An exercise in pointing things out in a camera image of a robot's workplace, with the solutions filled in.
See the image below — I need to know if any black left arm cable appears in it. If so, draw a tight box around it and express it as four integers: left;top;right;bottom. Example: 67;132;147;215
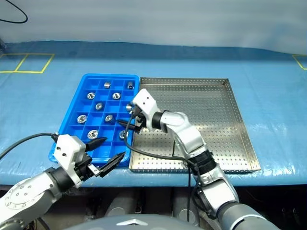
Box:
0;132;59;160

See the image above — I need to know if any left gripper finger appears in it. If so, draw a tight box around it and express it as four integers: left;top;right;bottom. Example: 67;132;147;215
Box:
84;137;108;152
99;151;126;178

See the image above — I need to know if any blue plastic table cover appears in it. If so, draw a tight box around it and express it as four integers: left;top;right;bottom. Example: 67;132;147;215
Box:
0;40;307;190

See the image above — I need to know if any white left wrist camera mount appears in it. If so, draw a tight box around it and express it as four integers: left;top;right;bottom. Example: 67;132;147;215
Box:
53;134;86;189

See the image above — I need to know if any perforated metal tray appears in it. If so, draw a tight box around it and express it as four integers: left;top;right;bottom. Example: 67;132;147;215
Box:
129;76;261;175

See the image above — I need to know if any gray robot torso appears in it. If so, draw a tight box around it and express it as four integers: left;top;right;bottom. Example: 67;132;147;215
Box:
62;214;200;230

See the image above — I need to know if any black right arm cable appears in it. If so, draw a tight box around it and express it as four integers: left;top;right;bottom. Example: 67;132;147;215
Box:
123;109;218;223

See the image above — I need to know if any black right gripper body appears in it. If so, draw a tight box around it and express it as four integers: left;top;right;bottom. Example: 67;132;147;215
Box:
131;112;147;134

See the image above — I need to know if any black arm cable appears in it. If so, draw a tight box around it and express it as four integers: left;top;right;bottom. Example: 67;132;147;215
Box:
0;132;59;160
123;109;218;223

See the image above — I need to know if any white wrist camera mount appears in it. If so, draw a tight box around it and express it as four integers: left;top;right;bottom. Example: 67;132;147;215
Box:
130;88;161;131
53;134;86;189

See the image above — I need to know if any thin black cable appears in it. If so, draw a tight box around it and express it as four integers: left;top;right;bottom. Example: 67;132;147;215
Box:
0;0;28;24

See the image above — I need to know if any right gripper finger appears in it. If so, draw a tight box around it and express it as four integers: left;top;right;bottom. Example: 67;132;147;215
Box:
118;119;135;131

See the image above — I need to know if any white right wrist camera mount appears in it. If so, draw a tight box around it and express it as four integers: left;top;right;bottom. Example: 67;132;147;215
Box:
130;88;161;131

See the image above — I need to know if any gray rounded cylinder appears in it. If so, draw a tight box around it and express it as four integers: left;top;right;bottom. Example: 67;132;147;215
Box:
105;189;142;216
171;186;200;226

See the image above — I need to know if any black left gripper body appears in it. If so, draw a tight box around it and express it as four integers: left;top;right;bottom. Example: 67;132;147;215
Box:
74;153;101;183

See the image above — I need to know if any blue compartment tray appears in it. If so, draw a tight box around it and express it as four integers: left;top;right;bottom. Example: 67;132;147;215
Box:
48;73;140;168

